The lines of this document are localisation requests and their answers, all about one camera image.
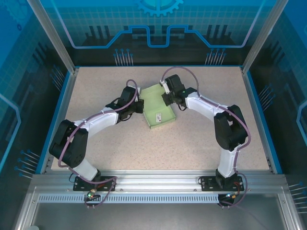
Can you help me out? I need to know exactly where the light green paper box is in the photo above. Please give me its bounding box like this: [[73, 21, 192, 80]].
[[140, 84, 177, 130]]

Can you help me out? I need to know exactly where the aluminium mounting beam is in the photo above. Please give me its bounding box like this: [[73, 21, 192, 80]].
[[31, 170, 287, 195]]

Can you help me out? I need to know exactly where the blue-edged aluminium side rail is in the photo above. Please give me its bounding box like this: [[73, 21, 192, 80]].
[[39, 68, 80, 174], [241, 67, 283, 174]]

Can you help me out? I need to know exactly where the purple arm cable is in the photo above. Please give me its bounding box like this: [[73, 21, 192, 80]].
[[160, 66, 252, 209], [57, 79, 139, 209]]

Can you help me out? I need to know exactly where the aluminium frame post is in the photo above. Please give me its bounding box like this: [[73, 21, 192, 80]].
[[240, 0, 290, 74], [27, 0, 80, 74]]

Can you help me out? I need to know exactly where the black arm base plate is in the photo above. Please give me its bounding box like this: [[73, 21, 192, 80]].
[[72, 175, 118, 192], [200, 176, 243, 192]]

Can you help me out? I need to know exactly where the slotted grey cable duct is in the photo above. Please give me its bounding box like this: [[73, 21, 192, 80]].
[[37, 194, 221, 204]]

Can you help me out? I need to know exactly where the cable connector with green light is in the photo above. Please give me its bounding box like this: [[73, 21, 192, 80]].
[[86, 188, 101, 200], [224, 191, 241, 200]]

